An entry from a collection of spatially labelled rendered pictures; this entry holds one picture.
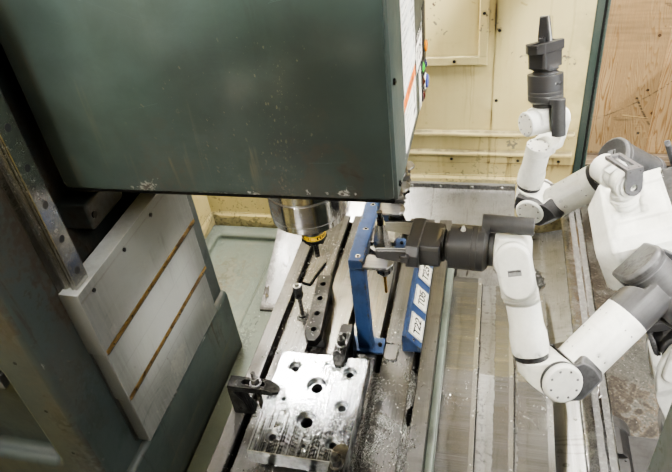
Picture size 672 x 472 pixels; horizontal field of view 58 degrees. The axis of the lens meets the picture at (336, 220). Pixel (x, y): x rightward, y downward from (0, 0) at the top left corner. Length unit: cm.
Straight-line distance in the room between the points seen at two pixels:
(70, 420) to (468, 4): 159
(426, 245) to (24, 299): 76
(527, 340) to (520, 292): 11
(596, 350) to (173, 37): 94
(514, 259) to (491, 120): 113
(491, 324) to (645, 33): 226
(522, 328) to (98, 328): 86
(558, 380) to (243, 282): 152
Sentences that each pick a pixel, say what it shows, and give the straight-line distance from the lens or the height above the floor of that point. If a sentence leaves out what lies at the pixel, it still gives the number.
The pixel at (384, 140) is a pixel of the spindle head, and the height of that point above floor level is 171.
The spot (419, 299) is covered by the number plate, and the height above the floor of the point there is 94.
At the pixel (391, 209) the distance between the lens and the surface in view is 166.
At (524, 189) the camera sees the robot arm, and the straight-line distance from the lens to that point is 179.
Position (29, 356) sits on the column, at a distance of 133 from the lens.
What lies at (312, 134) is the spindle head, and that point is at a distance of 100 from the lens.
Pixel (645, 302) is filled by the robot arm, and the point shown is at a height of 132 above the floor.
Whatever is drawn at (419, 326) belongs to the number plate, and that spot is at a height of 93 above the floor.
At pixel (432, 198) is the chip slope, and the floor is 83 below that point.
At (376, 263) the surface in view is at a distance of 149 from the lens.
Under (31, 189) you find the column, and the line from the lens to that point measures 121.
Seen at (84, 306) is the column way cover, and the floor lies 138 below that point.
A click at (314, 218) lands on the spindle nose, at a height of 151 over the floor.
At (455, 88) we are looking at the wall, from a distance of 218.
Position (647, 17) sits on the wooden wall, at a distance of 381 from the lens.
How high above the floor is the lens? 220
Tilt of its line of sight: 37 degrees down
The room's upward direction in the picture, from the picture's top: 8 degrees counter-clockwise
